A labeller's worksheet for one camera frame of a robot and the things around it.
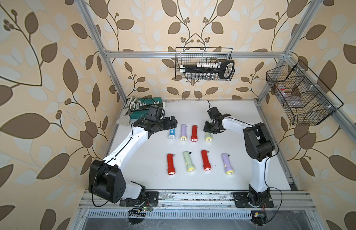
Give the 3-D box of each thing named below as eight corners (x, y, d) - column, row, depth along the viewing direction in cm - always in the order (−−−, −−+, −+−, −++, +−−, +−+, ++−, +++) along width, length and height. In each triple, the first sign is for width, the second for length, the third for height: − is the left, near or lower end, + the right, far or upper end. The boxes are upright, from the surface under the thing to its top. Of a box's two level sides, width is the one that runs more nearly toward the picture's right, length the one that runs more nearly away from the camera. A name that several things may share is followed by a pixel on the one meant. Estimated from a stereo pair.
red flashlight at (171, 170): (166, 174, 85) (165, 173, 82) (167, 155, 92) (167, 153, 90) (175, 174, 85) (175, 173, 82) (175, 155, 92) (175, 153, 90)
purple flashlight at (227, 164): (225, 174, 83) (226, 173, 82) (221, 154, 91) (222, 153, 89) (233, 174, 83) (234, 173, 82) (229, 154, 91) (230, 153, 89)
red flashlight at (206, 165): (203, 170, 86) (204, 169, 84) (201, 151, 94) (201, 149, 92) (211, 170, 86) (212, 168, 84) (208, 151, 94) (208, 149, 92)
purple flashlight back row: (180, 141, 98) (180, 139, 96) (180, 126, 106) (180, 124, 104) (187, 141, 98) (187, 139, 96) (186, 126, 106) (186, 124, 104)
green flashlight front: (187, 172, 85) (187, 171, 83) (183, 153, 93) (183, 151, 90) (195, 171, 86) (195, 169, 83) (190, 152, 93) (190, 150, 91)
